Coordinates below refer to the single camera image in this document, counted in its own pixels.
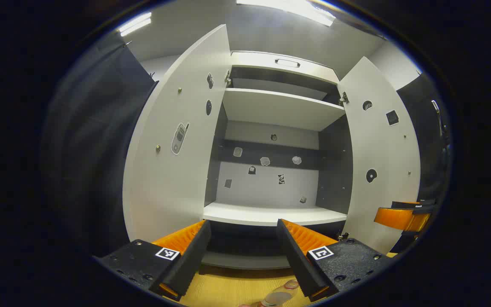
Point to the black backdrop cloth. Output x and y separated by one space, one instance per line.
424 140
96 140

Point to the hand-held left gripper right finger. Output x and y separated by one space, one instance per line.
296 260

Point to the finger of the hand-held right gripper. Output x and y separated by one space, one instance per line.
397 218

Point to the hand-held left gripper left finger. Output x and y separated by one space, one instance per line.
188 260

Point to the metal door hinge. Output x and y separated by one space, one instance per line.
343 99
227 79
342 236

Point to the clear plastic water bottle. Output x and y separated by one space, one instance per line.
278 295

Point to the white cabinet shelf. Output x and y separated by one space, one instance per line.
279 108
271 213

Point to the long ceiling light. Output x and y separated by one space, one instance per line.
288 7

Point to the white cabinet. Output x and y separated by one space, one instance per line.
271 187

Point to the small ceiling light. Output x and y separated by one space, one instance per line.
135 23

